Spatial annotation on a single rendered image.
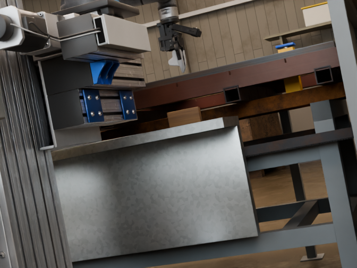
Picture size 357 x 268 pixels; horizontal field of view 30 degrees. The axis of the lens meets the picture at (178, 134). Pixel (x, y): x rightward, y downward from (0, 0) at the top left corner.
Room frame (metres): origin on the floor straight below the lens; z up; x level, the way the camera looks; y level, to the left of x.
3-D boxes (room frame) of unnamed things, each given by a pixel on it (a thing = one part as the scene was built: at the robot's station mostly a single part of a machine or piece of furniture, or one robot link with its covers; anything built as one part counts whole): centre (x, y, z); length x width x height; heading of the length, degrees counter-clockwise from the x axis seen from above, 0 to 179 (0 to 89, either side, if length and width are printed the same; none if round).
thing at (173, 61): (2.58, -0.04, 0.94); 0.06 x 0.03 x 0.09; 72
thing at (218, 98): (2.95, 0.00, 0.79); 1.56 x 0.09 x 0.06; 72
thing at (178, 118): (2.08, -0.03, 0.70); 0.10 x 0.06 x 0.05; 83
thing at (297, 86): (2.24, -0.41, 0.78); 0.05 x 0.05 x 0.19; 72
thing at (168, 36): (2.60, -0.04, 1.05); 0.09 x 0.08 x 0.12; 72
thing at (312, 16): (8.90, -2.19, 1.93); 0.47 x 0.39 x 0.26; 71
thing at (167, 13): (2.59, -0.05, 1.13); 0.08 x 0.08 x 0.05
